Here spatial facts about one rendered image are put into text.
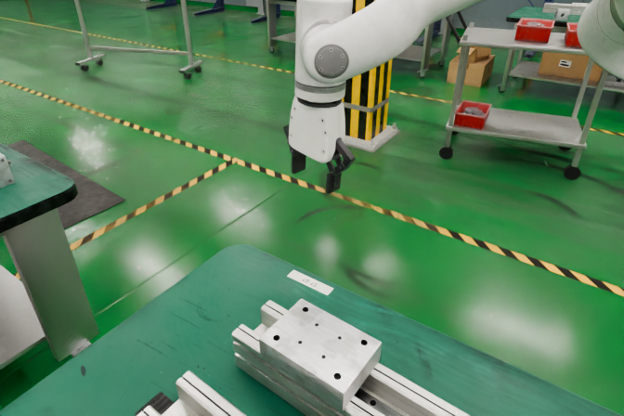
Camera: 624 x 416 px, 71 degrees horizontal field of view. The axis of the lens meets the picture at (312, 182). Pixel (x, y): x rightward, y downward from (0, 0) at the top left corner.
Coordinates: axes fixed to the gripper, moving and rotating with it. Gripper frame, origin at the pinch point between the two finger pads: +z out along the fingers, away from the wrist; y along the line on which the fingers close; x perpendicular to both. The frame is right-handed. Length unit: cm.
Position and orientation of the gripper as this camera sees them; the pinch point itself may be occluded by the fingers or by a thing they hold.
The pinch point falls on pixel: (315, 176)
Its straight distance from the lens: 81.0
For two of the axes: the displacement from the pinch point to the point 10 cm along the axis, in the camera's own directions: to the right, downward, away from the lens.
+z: -0.4, 8.6, 5.1
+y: 6.9, 4.0, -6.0
